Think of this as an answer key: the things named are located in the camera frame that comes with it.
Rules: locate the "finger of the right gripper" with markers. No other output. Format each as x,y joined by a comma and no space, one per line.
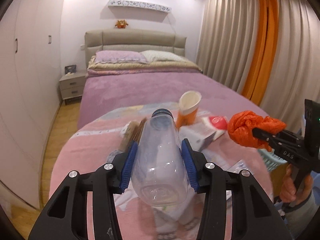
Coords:
267,140

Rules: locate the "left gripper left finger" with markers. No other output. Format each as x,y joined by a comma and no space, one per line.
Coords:
65,214

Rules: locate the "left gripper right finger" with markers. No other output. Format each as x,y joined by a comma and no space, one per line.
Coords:
253,214

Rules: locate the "orange plastic bag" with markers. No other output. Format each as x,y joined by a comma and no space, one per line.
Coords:
240,128

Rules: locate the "red and white paper cup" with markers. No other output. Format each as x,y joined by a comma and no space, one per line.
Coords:
218,124

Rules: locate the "orange and white paper cup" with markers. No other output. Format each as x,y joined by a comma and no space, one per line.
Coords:
188,107

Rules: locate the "clear plastic bottle blue cap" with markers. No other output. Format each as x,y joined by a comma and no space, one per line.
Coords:
158,176

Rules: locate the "grey sleeve forearm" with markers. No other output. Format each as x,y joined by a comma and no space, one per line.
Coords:
299,217

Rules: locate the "person's right hand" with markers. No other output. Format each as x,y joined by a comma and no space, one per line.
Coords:
289,192

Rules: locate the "light blue plastic basket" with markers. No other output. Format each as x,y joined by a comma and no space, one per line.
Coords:
271,160

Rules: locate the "orange curtain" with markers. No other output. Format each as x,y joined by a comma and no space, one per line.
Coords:
264,53

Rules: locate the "white and blue box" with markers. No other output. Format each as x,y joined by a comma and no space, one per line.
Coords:
199,136

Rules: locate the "brown cardboard box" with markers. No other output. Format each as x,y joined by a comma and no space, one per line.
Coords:
132,133

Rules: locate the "beige curtain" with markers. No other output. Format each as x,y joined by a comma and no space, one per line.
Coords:
227,44

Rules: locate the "bed with purple cover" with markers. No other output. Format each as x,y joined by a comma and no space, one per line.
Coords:
103,94

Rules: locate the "grey bedside table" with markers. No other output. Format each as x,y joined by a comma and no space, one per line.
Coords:
72,86

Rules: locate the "beige padded headboard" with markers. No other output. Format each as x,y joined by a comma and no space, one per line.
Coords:
132,40

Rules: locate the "white dotted pillow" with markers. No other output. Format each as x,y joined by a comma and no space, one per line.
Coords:
155,55

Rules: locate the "folded beige blanket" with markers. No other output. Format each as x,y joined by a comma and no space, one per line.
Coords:
105,69

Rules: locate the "purple pillow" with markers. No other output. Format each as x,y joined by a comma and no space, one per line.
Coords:
119,56

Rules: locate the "orange plush toy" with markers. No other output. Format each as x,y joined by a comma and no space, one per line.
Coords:
121,24

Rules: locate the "white wardrobe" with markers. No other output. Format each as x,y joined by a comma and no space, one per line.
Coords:
30,97

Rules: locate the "small picture frame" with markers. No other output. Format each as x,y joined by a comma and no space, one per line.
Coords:
71,69

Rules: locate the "white decorative wall shelf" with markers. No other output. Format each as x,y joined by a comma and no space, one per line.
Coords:
141,5

